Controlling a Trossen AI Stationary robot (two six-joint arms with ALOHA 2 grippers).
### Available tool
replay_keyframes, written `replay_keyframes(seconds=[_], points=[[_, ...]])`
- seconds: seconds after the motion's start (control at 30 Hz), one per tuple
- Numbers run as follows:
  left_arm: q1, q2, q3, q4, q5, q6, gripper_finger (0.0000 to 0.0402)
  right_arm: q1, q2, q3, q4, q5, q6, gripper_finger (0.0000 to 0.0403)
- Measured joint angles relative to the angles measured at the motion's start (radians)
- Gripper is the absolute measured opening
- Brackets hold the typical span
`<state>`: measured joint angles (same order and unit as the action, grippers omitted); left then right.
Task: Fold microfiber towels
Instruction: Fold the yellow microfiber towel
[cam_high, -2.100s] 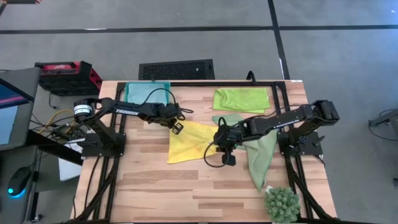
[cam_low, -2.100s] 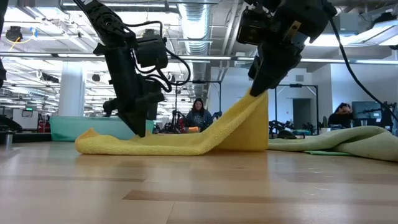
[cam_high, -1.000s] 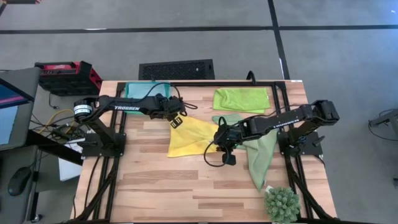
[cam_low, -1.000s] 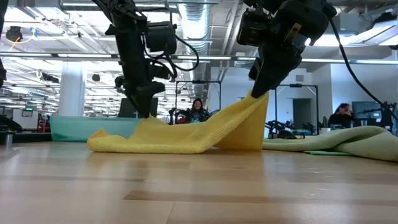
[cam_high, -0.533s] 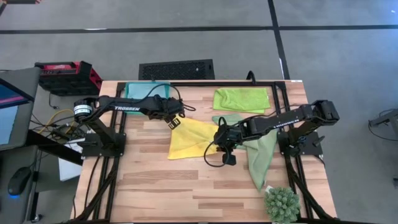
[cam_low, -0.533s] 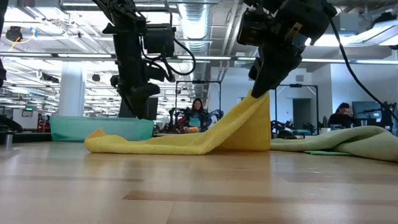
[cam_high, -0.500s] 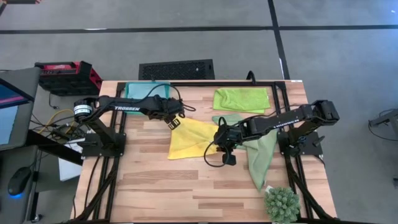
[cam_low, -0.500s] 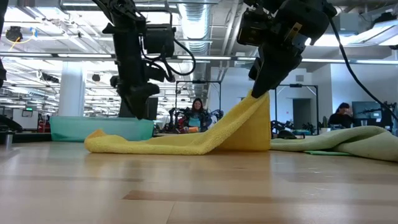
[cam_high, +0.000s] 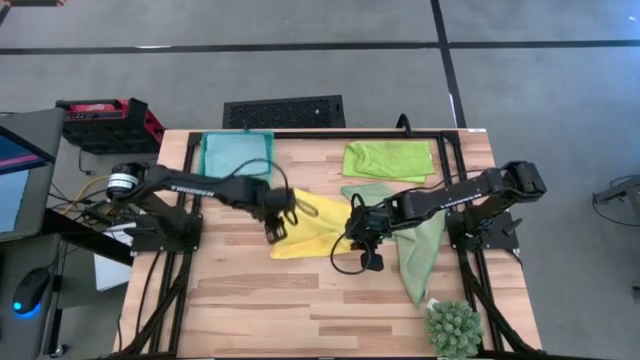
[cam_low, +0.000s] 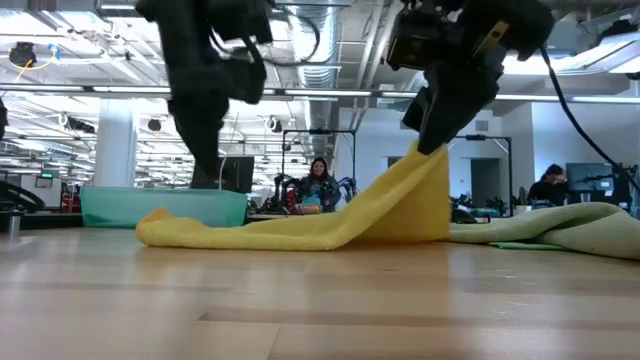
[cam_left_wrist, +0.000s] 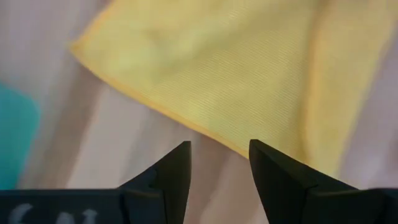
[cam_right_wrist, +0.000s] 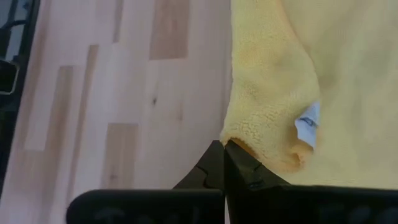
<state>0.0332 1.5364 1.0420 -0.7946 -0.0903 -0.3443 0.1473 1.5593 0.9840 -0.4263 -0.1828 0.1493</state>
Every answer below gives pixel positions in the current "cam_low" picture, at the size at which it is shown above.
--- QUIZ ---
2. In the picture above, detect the teal translucent plastic bin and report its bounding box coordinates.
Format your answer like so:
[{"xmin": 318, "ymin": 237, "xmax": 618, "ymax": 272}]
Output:
[{"xmin": 79, "ymin": 186, "xmax": 250, "ymax": 230}]

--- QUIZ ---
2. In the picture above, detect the person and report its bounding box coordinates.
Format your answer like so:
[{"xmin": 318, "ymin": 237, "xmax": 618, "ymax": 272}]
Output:
[
  {"xmin": 527, "ymin": 163, "xmax": 570, "ymax": 207},
  {"xmin": 299, "ymin": 156, "xmax": 344, "ymax": 214}
]

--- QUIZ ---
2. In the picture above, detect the red and black toolbox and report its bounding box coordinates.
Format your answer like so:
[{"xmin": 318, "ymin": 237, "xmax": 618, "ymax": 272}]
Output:
[{"xmin": 59, "ymin": 185, "xmax": 82, "ymax": 215}]

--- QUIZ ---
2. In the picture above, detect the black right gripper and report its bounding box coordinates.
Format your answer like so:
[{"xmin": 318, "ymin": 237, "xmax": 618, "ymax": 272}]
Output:
[{"xmin": 401, "ymin": 0, "xmax": 556, "ymax": 157}]

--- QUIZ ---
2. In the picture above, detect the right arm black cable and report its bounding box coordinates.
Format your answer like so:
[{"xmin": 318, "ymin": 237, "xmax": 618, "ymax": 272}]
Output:
[{"xmin": 538, "ymin": 45, "xmax": 640, "ymax": 194}]

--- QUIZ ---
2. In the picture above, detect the pale green microfiber towel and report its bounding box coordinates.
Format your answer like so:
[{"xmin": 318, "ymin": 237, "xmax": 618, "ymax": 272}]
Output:
[{"xmin": 447, "ymin": 201, "xmax": 640, "ymax": 262}]

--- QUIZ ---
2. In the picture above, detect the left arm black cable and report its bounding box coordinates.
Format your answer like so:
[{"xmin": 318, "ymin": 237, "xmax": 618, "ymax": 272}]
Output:
[{"xmin": 242, "ymin": 12, "xmax": 322, "ymax": 69}]

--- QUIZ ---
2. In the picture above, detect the lime green microfiber towel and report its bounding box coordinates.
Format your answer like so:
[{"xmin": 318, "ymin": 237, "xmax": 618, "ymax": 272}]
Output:
[{"xmin": 487, "ymin": 241, "xmax": 572, "ymax": 252}]

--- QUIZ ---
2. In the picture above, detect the dark grey computer monitor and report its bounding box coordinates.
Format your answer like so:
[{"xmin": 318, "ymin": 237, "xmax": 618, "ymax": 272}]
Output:
[{"xmin": 565, "ymin": 162, "xmax": 615, "ymax": 194}]

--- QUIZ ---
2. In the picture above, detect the wooden work table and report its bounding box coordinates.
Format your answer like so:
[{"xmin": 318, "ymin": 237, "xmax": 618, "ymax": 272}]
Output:
[{"xmin": 247, "ymin": 212, "xmax": 301, "ymax": 224}]

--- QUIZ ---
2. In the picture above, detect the small metal cylinder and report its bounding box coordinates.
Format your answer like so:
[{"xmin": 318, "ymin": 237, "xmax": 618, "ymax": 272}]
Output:
[{"xmin": 7, "ymin": 209, "xmax": 23, "ymax": 241}]

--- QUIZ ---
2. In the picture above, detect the black computer monitor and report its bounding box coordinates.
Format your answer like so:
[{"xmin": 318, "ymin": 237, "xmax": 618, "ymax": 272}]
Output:
[{"xmin": 189, "ymin": 155, "xmax": 256, "ymax": 195}]

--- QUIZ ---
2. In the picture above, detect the black curved cable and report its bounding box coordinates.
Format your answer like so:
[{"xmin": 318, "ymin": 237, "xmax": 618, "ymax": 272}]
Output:
[{"xmin": 0, "ymin": 179, "xmax": 47, "ymax": 211}]

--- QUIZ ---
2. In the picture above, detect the black ceiling device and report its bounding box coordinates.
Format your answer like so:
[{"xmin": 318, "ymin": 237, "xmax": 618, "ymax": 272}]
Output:
[{"xmin": 8, "ymin": 42, "xmax": 38, "ymax": 69}]

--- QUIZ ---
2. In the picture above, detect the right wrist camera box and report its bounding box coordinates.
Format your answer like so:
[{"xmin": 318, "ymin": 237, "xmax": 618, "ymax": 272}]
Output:
[{"xmin": 386, "ymin": 7, "xmax": 454, "ymax": 71}]

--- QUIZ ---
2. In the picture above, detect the black rectangular rig frame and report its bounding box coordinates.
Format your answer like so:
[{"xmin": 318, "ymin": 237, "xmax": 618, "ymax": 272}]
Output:
[
  {"xmin": 280, "ymin": 128, "xmax": 358, "ymax": 211},
  {"xmin": 447, "ymin": 133, "xmax": 514, "ymax": 217}
]

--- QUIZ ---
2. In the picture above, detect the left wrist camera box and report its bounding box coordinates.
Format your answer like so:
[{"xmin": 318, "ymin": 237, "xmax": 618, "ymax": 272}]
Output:
[{"xmin": 208, "ymin": 0, "xmax": 275, "ymax": 45}]

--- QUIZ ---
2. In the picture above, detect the black desk stand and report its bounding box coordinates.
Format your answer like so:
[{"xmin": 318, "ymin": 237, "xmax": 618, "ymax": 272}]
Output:
[{"xmin": 613, "ymin": 163, "xmax": 637, "ymax": 206}]

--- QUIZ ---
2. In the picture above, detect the small potted cactus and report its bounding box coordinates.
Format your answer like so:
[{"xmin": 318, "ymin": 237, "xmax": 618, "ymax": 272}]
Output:
[{"xmin": 514, "ymin": 185, "xmax": 534, "ymax": 216}]

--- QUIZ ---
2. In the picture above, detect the yellow microfiber towel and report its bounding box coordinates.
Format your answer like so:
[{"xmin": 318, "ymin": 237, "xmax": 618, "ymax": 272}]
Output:
[{"xmin": 135, "ymin": 141, "xmax": 452, "ymax": 252}]

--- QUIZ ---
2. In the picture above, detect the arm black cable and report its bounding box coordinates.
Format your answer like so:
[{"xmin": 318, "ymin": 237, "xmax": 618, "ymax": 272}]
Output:
[
  {"xmin": 538, "ymin": 45, "xmax": 640, "ymax": 194},
  {"xmin": 242, "ymin": 12, "xmax": 322, "ymax": 69}
]

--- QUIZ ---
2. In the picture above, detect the white round column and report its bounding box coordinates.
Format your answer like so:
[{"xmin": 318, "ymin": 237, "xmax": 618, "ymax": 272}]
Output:
[{"xmin": 93, "ymin": 97, "xmax": 140, "ymax": 189}]

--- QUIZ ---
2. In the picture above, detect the silver ceiling duct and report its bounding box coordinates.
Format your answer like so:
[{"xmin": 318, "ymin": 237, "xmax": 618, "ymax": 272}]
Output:
[{"xmin": 285, "ymin": 0, "xmax": 347, "ymax": 156}]

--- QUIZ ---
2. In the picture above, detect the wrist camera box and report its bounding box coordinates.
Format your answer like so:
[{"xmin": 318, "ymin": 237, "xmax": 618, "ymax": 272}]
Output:
[
  {"xmin": 386, "ymin": 7, "xmax": 454, "ymax": 71},
  {"xmin": 208, "ymin": 0, "xmax": 275, "ymax": 45}
]

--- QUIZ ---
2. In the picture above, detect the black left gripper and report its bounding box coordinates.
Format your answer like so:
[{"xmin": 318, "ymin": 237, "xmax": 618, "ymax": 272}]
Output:
[{"xmin": 135, "ymin": 0, "xmax": 269, "ymax": 180}]

